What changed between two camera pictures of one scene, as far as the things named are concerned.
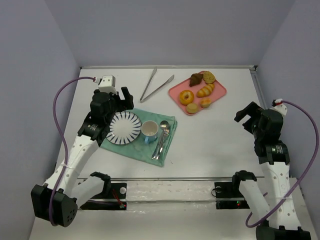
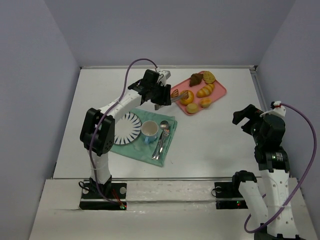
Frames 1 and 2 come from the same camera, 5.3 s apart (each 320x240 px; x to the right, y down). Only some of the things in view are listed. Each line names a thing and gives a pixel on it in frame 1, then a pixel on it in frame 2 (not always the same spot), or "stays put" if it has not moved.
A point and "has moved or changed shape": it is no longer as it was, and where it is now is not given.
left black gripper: [120, 99] to [163, 94]
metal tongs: [142, 98] has moved or changed shape
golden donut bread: [186, 97] stays put
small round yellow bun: [192, 108] stays put
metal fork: [166, 131] stays put
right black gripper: [251, 118] stays put
